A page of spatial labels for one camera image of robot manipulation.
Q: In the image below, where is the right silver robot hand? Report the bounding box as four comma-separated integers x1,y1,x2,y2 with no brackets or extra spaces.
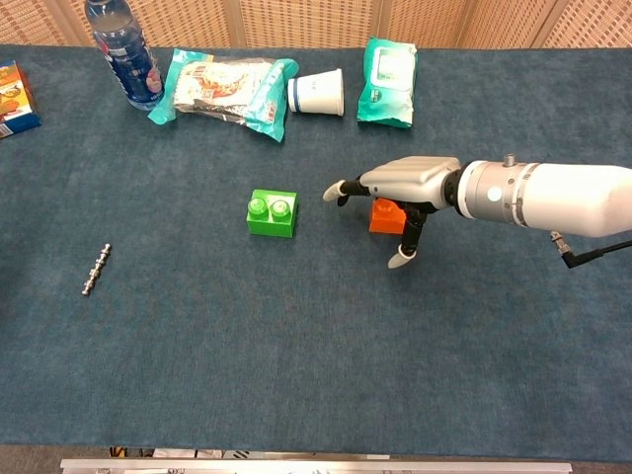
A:
322,155,463,270

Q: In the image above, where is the orange toy brick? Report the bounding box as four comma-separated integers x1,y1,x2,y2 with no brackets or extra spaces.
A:
368,196,409,237

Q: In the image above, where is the green toy brick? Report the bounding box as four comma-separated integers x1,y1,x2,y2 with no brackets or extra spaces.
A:
245,189,300,239

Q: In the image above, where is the teal wet wipes pack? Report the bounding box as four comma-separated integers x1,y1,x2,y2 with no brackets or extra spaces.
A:
355,36,419,130

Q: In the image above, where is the white paper cup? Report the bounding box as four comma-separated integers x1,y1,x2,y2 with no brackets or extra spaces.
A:
287,67,346,118

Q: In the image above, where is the dark blue felt table cover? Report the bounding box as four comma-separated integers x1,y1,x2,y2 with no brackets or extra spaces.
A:
0,43,632,463

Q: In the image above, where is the woven wicker folding screen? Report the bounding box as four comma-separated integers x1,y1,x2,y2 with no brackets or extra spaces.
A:
0,0,632,49

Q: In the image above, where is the teal and silver snack bag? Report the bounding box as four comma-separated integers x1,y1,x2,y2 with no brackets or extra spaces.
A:
147,47,301,143

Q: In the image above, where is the blue label drink bottle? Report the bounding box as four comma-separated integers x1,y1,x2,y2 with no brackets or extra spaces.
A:
84,0,166,111

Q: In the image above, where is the beaded silver metal rod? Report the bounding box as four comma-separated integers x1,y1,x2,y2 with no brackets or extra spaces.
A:
81,243,114,297

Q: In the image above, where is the orange and blue carton box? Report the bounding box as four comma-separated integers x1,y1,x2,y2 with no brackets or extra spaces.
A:
0,59,42,140

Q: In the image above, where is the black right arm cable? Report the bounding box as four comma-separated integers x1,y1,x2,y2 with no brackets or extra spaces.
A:
550,231,632,271

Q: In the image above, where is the aluminium profile rail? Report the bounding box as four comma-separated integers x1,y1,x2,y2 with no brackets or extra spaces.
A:
59,457,574,474

